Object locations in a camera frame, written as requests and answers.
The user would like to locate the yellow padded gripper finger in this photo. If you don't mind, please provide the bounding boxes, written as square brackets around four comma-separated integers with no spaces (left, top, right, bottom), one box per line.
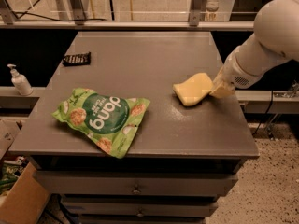
[209,67,235,99]

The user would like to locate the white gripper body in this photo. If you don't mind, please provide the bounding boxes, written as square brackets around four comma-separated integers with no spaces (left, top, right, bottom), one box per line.
[218,45,265,89]

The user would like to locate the yellow sponge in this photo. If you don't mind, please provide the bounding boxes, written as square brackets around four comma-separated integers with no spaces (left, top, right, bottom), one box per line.
[173,73,213,106]

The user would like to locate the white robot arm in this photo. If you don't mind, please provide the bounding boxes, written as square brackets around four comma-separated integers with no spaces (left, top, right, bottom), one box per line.
[209,0,299,98]

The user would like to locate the green rice chip bag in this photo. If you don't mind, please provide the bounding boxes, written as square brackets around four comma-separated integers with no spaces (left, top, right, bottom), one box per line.
[52,88,150,159]

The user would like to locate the grey drawer cabinet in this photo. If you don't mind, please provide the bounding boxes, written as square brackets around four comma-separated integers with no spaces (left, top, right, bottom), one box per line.
[11,32,259,224]

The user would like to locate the black snack bar wrapper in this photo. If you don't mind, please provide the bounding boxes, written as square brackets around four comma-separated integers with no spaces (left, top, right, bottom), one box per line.
[63,52,91,66]

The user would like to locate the top drawer front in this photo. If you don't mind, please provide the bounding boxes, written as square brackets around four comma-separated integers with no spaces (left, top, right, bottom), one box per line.
[33,171,238,197]

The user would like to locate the drawer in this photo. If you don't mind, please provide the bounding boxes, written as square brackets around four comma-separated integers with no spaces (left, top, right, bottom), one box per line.
[62,197,218,217]
[33,171,238,197]

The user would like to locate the white pump bottle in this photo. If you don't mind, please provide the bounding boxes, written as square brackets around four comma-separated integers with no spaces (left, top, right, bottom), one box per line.
[7,64,33,96]

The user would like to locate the green packages in box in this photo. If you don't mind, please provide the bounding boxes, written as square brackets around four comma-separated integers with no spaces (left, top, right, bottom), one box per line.
[0,156,27,195]

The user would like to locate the cardboard box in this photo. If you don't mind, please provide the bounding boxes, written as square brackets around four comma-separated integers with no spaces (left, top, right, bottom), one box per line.
[0,119,50,224]

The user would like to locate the black cable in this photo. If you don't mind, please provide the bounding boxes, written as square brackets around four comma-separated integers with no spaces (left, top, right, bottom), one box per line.
[12,0,107,22]

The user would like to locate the grey metal rail frame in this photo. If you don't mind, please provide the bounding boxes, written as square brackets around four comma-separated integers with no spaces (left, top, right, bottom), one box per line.
[0,0,299,33]

